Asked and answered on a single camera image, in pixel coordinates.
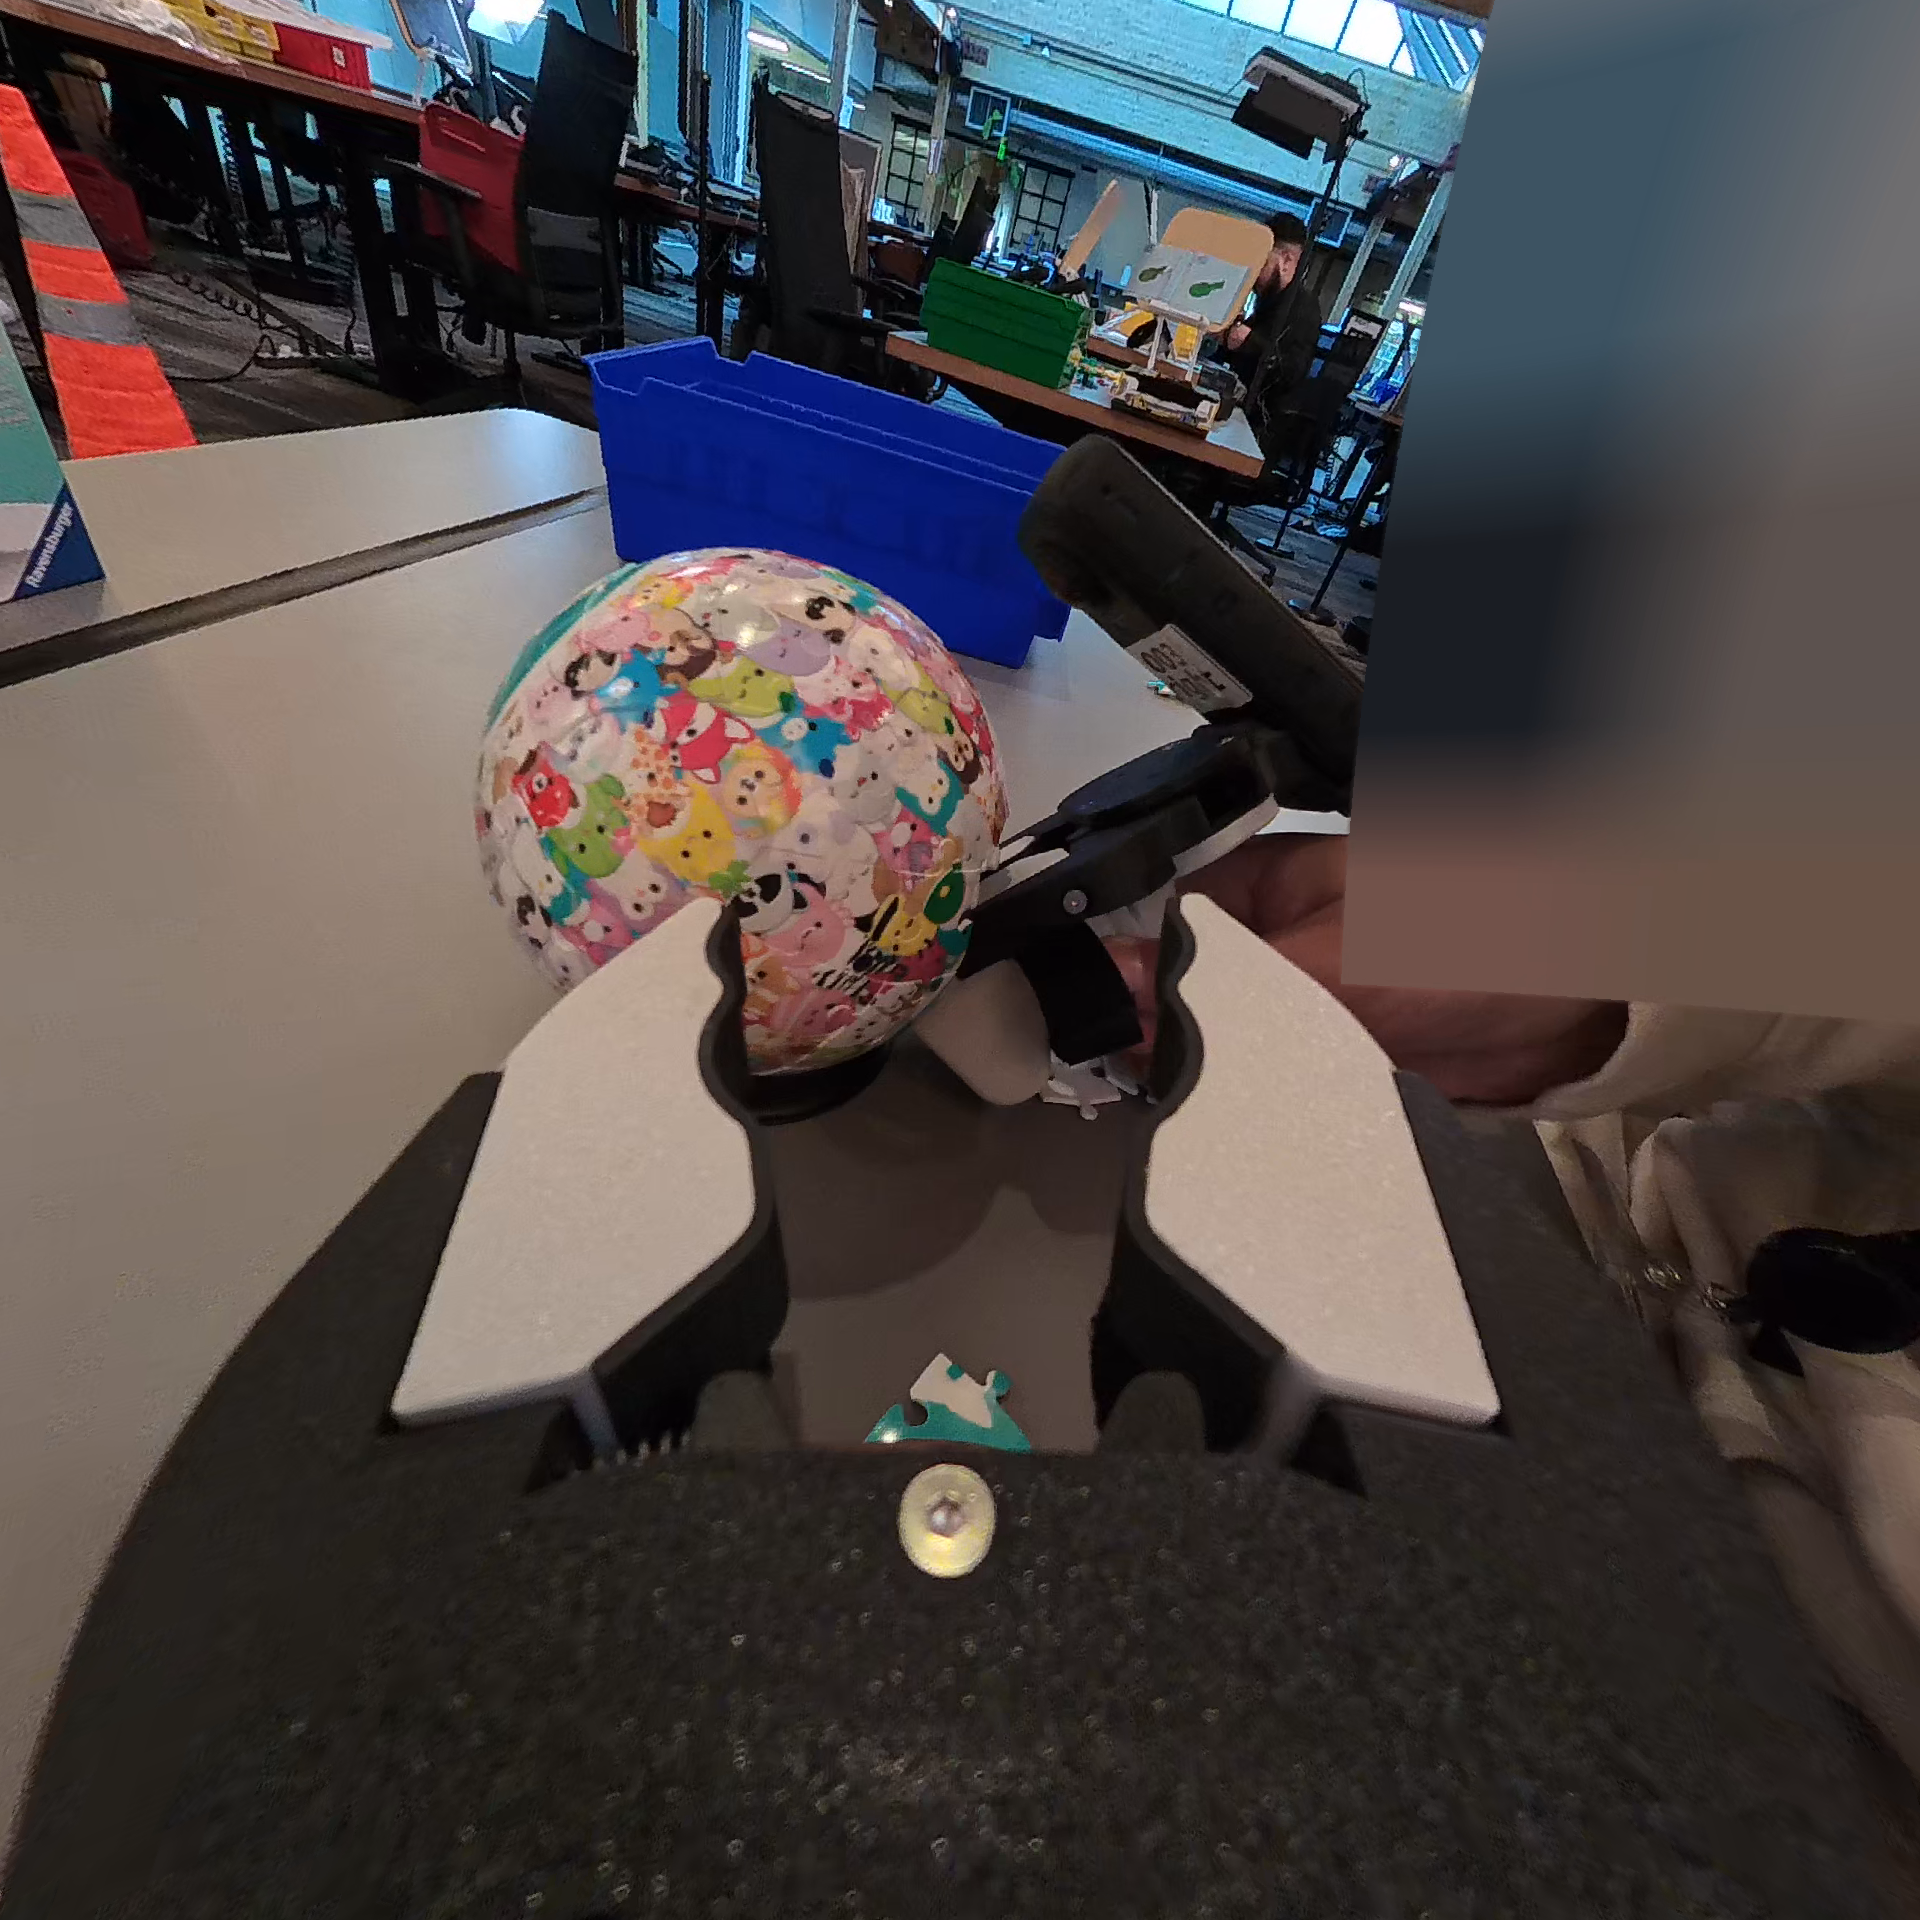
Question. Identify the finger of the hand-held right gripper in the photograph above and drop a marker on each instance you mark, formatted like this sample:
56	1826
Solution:
1231	840

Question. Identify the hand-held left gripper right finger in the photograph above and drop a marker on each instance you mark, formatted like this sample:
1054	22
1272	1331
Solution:
1320	1201

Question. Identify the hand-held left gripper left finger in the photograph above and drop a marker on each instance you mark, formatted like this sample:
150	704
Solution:
599	1201

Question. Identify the black ball stand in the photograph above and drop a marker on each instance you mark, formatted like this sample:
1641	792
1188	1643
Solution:
820	1102

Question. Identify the colourful puzzle ball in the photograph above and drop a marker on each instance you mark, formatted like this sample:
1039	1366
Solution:
721	779

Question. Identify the teal white puzzle piece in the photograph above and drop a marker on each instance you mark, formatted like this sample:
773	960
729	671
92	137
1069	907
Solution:
945	1411

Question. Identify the cardboard puzzle box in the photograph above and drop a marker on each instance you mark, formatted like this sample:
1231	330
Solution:
37	510

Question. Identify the person's right hand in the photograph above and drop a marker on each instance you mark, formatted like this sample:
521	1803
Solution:
1276	914

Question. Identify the wooden top table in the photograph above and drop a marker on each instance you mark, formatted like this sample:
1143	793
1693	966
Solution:
1049	411

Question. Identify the wooden document holder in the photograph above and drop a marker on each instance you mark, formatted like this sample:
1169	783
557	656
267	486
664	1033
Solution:
1201	278

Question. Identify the green plastic bin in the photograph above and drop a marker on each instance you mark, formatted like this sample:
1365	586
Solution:
998	322

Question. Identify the blue plastic bin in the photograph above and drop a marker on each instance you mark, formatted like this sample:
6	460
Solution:
781	480

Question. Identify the black studio light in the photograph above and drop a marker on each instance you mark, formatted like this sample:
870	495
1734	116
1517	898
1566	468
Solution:
1300	106

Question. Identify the black office chair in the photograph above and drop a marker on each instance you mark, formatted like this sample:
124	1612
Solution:
579	180
811	224

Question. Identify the orange traffic cone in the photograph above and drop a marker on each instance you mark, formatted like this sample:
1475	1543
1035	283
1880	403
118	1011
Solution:
105	345

